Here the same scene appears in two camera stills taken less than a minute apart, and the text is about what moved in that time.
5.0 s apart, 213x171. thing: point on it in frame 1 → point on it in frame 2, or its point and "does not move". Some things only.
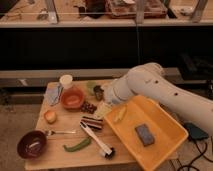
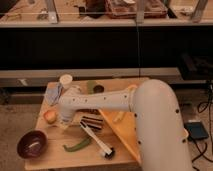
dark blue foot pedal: [195, 132] does not move
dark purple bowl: [31, 144] does not move
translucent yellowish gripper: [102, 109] → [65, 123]
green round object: [91, 85] does not move
